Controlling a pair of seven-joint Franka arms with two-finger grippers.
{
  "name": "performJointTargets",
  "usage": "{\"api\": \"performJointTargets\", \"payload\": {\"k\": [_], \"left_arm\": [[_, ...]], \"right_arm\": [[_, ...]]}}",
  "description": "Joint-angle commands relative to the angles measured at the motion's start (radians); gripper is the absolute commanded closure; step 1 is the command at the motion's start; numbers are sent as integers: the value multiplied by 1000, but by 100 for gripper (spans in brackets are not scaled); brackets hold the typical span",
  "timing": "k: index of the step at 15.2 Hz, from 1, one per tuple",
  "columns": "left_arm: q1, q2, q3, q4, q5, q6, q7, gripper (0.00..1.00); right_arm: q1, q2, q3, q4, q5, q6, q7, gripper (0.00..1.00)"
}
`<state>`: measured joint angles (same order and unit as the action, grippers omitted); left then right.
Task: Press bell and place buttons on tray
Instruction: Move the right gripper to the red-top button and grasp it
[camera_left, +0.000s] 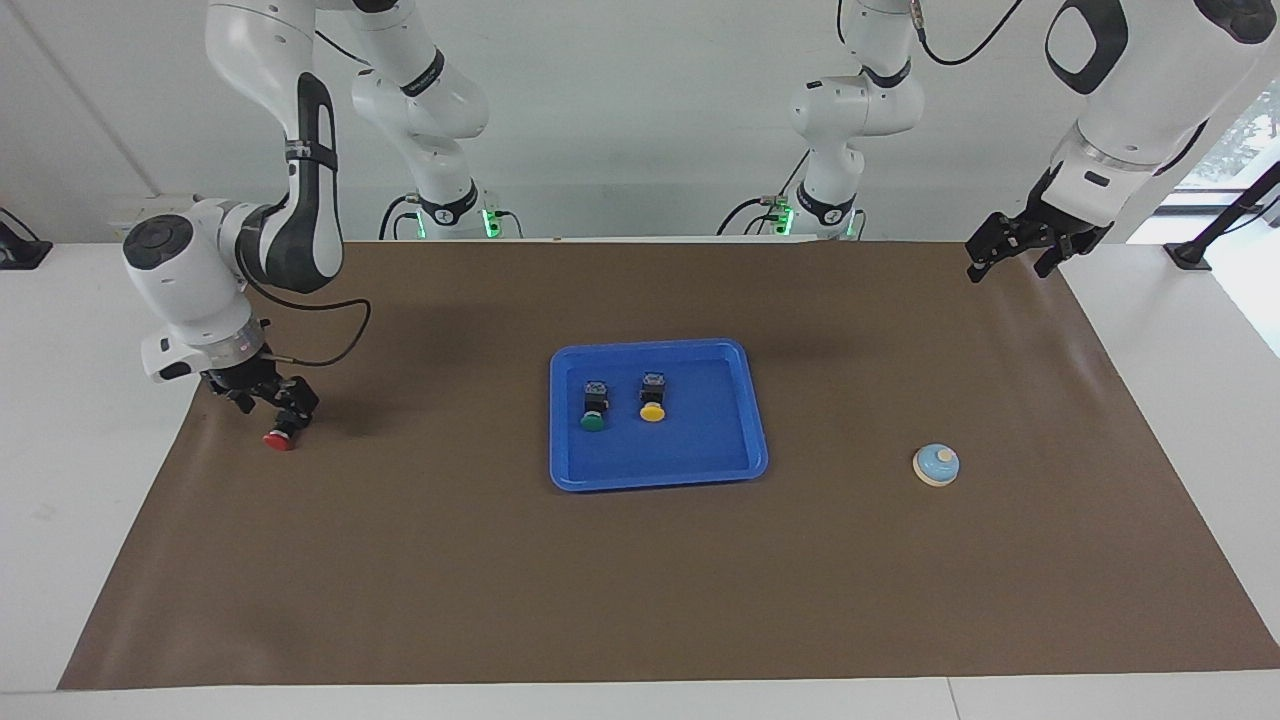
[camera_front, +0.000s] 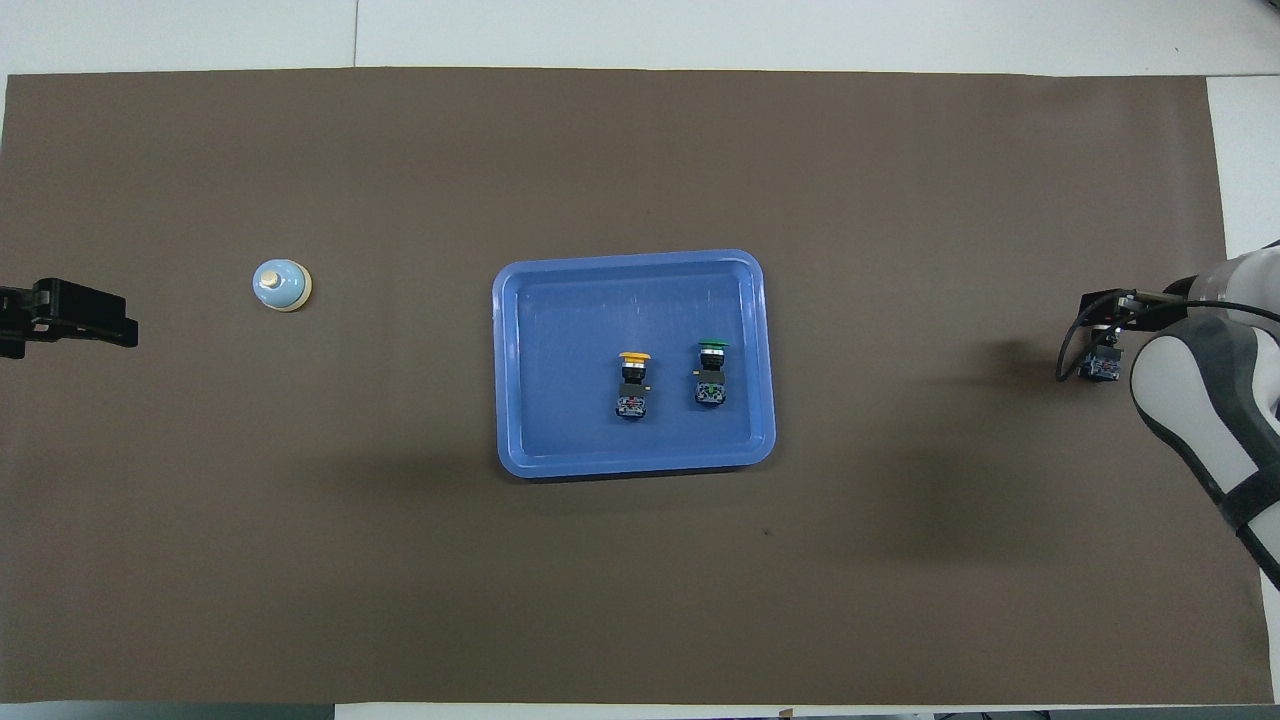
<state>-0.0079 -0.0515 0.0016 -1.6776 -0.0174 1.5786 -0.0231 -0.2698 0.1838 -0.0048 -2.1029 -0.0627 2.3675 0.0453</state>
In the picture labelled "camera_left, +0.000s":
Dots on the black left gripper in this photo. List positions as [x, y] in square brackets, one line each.
[1040, 228]

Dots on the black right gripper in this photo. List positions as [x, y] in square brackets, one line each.
[245, 380]

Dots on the red push button switch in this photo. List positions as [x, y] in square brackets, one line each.
[278, 441]

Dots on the green push button switch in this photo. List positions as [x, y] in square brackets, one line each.
[596, 400]

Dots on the yellow push button switch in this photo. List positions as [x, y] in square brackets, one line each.
[653, 412]

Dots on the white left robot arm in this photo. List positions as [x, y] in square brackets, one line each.
[1150, 100]

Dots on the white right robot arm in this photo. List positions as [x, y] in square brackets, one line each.
[190, 280]

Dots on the light blue service bell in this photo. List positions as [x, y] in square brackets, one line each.
[937, 466]

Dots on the blue plastic tray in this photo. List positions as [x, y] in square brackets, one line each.
[710, 440]

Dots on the black clamp stand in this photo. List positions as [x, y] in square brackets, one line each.
[1190, 252]

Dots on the window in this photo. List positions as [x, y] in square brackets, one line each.
[1240, 140]

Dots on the brown table mat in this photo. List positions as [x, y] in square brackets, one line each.
[640, 580]

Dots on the black table mount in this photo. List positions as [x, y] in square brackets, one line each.
[20, 252]

